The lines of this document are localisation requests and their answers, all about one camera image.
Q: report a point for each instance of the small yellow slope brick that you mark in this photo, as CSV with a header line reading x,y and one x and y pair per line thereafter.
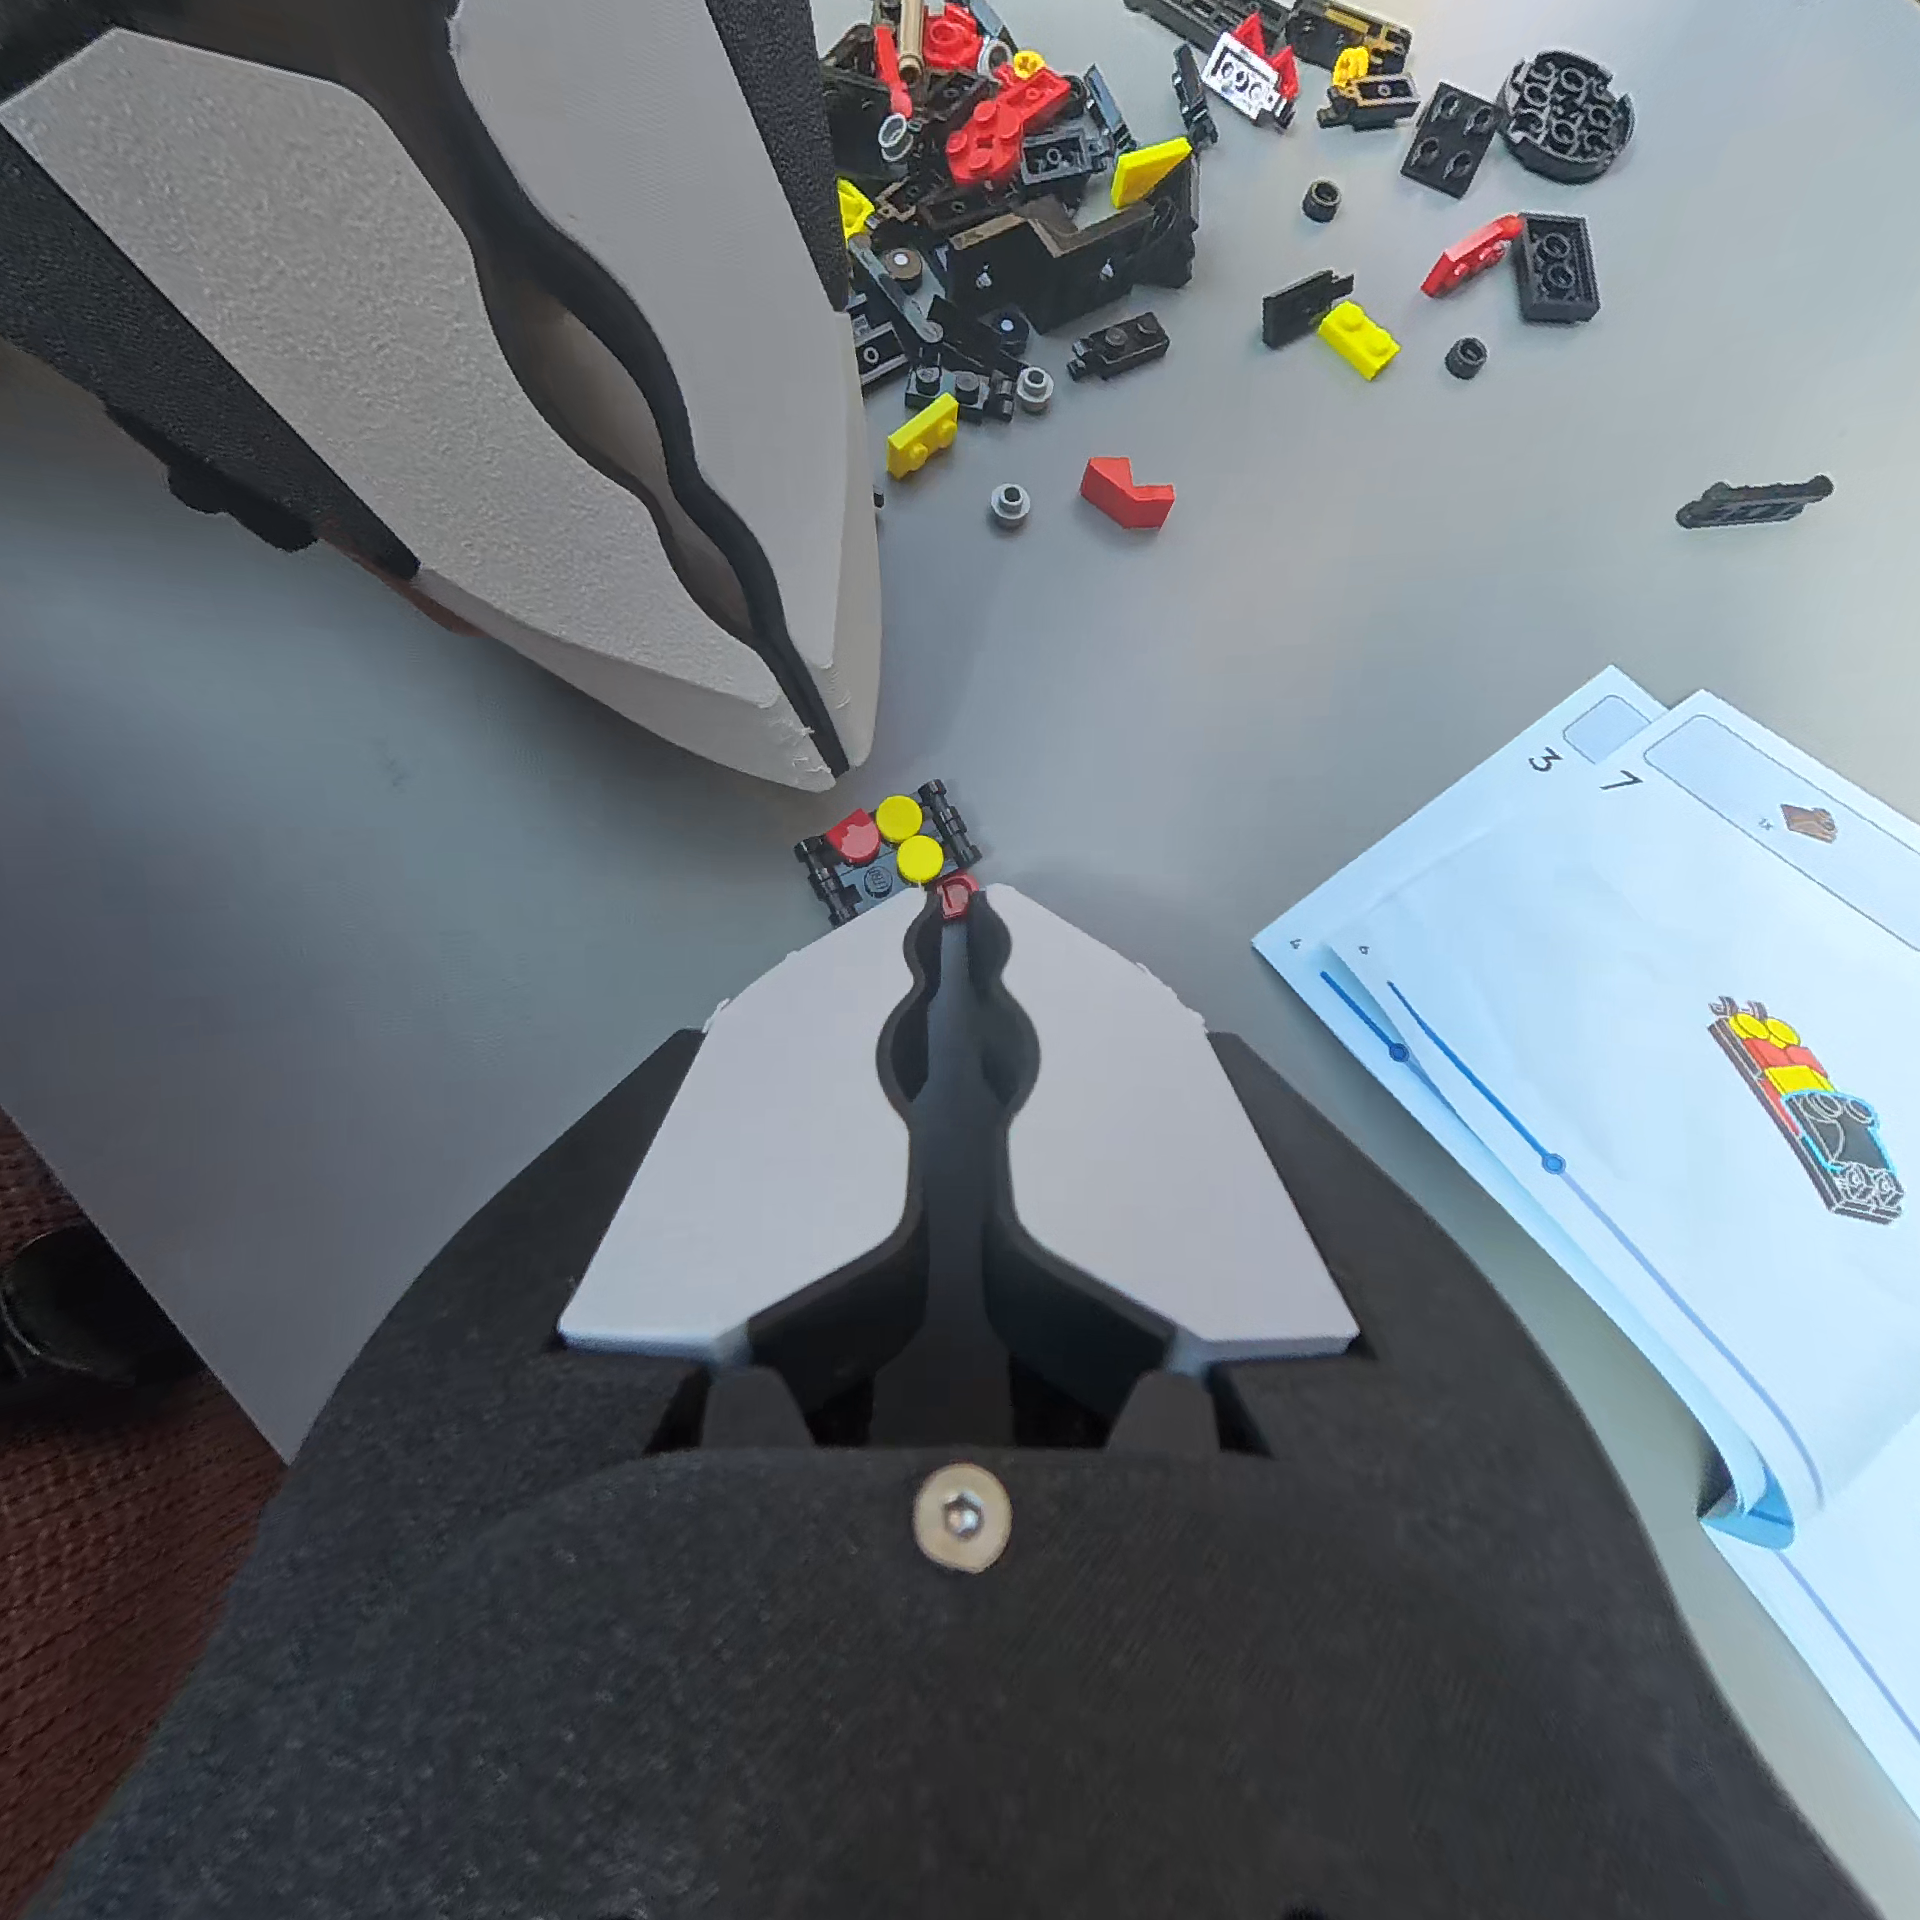
x,y
923,435

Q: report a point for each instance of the person's left hand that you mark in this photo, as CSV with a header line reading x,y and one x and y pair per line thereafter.
x,y
428,600

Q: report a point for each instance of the black long toy connector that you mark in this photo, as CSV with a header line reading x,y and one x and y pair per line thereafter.
x,y
1753,503

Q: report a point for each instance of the yellow toy plate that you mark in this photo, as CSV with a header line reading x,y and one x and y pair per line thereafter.
x,y
1364,341

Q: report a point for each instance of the grey round toy stud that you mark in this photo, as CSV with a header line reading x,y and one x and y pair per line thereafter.
x,y
1012,503
1037,389

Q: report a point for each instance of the small black toy brick assembly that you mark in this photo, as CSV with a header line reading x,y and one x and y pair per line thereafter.
x,y
902,822

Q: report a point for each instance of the red round toy stud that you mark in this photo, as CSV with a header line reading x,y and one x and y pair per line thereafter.
x,y
956,897

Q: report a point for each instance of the pile of toy bricks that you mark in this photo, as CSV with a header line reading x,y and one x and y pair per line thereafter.
x,y
1037,224

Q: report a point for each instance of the black-yellow toy clip piece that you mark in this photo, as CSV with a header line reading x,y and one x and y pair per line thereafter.
x,y
1373,93

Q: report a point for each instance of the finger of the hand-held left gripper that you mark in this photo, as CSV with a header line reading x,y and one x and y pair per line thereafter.
x,y
706,270
300,300

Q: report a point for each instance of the black round toy stud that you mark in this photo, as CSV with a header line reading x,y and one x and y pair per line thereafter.
x,y
1469,358
1319,203

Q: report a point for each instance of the light blue instruction booklet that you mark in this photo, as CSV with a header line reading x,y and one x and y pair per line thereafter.
x,y
1577,932

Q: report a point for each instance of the black round toy plate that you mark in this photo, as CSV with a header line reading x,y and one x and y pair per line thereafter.
x,y
1564,116

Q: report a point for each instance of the brown knit clothing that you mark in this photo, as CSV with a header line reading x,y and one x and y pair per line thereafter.
x,y
90,1576

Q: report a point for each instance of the black square toy plate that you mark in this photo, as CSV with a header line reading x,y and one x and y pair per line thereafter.
x,y
1453,140

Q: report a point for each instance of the red notched toy brick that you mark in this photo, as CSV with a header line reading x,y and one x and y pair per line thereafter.
x,y
1123,493

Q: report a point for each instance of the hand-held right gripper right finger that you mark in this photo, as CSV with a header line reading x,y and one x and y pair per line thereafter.
x,y
1155,1171

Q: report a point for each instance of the black toy clip plate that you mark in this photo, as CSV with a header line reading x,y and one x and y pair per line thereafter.
x,y
1118,348

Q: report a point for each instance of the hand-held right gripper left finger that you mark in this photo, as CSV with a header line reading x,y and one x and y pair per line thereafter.
x,y
751,1171

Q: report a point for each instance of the white printed toy tile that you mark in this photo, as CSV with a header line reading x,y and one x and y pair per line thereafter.
x,y
1242,77

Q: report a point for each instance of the red curved toy slope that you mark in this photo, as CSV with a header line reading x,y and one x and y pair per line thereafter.
x,y
1473,255

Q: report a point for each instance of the black square toy brick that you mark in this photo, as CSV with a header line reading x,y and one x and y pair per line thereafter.
x,y
1555,269

